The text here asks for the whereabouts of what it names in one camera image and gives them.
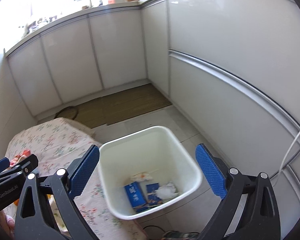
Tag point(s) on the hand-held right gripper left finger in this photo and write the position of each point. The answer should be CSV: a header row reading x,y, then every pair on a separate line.
x,y
85,172

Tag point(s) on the dark patterned cloth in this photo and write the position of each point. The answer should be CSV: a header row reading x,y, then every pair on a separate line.
x,y
180,236

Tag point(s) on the crumpled stained paper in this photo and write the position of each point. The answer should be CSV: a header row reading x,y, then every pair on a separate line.
x,y
141,176

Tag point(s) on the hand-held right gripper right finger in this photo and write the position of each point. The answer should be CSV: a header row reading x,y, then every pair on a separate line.
x,y
210,172

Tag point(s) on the white plastic bin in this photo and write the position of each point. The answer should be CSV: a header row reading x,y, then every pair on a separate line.
x,y
150,155

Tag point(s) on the white crumpled tissue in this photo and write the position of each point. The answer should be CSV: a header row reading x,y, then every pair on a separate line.
x,y
167,191

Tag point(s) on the blue carton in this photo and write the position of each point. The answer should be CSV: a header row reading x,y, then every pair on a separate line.
x,y
134,193
153,192

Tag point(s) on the brown floor mat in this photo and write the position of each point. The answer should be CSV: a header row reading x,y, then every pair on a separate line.
x,y
125,102

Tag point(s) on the floral tablecloth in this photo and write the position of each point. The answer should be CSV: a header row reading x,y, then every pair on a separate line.
x,y
52,140

